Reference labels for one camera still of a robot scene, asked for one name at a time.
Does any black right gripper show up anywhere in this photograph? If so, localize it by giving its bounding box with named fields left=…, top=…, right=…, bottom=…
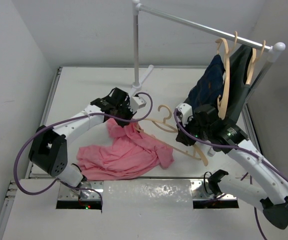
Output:
left=176, top=115, right=210, bottom=146

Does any beige plastic hanger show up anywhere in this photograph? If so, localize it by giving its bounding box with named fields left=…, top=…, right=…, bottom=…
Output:
left=135, top=104, right=209, bottom=167

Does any pink t shirt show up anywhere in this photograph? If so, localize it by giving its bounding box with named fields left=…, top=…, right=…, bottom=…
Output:
left=76, top=118, right=174, bottom=181

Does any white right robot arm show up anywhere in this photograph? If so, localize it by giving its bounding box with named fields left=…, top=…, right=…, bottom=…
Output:
left=174, top=103, right=288, bottom=230

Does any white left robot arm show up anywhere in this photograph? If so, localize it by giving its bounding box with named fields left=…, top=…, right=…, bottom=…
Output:
left=29, top=87, right=146, bottom=187

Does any beige hanger with blue garment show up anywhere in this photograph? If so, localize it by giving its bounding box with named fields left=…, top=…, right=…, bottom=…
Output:
left=215, top=31, right=238, bottom=120

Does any beige hanger with green garment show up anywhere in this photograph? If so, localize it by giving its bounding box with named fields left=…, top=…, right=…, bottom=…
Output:
left=245, top=40, right=266, bottom=85

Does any navy blue garment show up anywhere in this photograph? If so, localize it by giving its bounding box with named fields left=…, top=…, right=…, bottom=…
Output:
left=186, top=54, right=225, bottom=109

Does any dark green garment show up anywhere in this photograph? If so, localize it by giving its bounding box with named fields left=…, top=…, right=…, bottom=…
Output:
left=224, top=45, right=253, bottom=125

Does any white metal clothes rack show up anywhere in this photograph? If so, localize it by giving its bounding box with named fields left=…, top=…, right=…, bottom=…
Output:
left=131, top=0, right=286, bottom=95

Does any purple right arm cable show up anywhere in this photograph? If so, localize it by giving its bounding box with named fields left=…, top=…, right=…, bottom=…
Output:
left=173, top=108, right=288, bottom=240

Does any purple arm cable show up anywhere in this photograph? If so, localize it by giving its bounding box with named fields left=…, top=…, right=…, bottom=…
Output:
left=173, top=108, right=288, bottom=240
left=13, top=91, right=153, bottom=208

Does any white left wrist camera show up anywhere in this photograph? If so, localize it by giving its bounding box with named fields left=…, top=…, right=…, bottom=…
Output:
left=129, top=96, right=147, bottom=113

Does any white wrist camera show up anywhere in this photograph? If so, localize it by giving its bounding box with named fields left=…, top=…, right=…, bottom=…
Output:
left=129, top=96, right=147, bottom=113
left=176, top=102, right=193, bottom=127

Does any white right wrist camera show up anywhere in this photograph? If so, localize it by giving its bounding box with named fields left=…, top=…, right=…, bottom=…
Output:
left=176, top=102, right=193, bottom=127

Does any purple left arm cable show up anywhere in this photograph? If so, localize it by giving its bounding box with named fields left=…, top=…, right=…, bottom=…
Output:
left=13, top=91, right=153, bottom=208

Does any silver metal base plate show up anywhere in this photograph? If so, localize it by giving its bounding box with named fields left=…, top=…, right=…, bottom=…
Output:
left=56, top=177, right=239, bottom=210

